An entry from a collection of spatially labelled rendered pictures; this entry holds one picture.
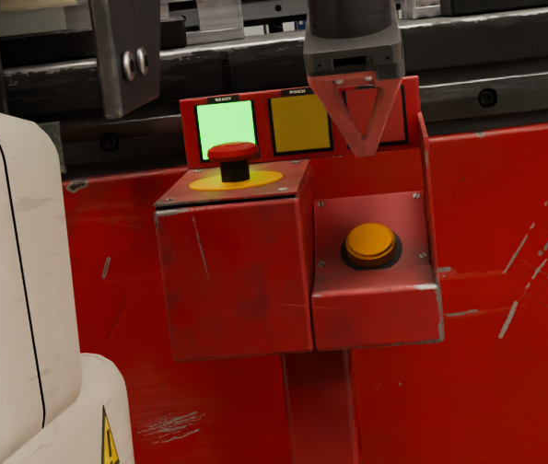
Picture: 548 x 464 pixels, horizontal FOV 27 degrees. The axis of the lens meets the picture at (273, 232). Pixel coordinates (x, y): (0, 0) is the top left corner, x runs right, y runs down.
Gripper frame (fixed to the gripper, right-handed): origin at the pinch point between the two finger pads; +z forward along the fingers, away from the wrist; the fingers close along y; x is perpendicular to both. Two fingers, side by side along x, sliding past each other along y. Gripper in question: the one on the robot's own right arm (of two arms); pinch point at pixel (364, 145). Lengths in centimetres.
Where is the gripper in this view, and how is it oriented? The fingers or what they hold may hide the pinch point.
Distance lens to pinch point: 85.5
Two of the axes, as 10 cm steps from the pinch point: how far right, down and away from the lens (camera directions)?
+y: 0.6, -4.6, 8.9
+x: -9.9, 0.9, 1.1
